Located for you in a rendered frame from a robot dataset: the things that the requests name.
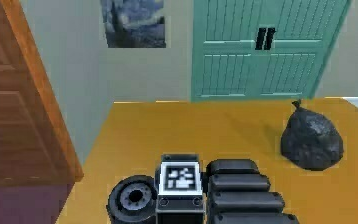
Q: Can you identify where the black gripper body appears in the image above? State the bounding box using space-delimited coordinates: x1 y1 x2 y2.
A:
106 174 159 224

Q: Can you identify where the brown wooden room door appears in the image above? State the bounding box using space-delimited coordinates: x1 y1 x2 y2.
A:
0 0 85 188

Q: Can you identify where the teal cupboard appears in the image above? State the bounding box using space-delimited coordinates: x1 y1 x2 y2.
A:
190 0 353 103

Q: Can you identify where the black garbage bag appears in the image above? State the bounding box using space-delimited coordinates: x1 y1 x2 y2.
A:
280 99 345 172

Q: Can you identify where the blue framed wall picture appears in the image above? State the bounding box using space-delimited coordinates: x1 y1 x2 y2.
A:
100 0 167 49

